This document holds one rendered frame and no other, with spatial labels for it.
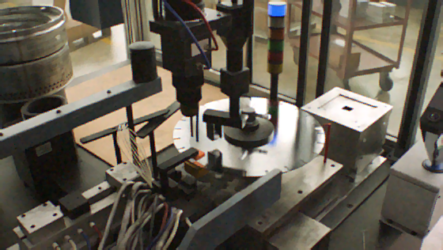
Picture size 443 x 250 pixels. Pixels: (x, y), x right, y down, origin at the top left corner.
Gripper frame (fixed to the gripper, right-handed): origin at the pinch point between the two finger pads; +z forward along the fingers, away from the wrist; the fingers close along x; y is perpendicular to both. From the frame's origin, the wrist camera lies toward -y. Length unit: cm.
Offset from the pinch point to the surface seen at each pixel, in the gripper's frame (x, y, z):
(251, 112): 32.5, -22.5, -8.7
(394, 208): 4.0, -6.0, 11.7
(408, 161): 4.9, -1.3, 1.8
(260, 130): 30.7, -21.6, -4.6
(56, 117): 54, -55, -13
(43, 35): 96, -37, -16
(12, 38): 97, -46, -18
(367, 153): 19.1, 9.3, 11.1
